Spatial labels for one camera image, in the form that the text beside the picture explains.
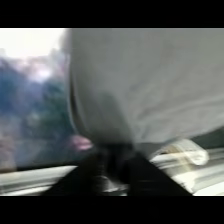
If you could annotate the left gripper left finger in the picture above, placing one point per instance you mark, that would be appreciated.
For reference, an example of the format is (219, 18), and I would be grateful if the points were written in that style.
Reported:
(85, 178)

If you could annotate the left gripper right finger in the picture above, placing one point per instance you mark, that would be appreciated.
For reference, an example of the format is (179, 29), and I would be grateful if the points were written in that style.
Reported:
(151, 180)

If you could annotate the grey T-shirt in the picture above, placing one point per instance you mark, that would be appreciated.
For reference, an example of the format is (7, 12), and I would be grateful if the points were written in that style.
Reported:
(146, 83)

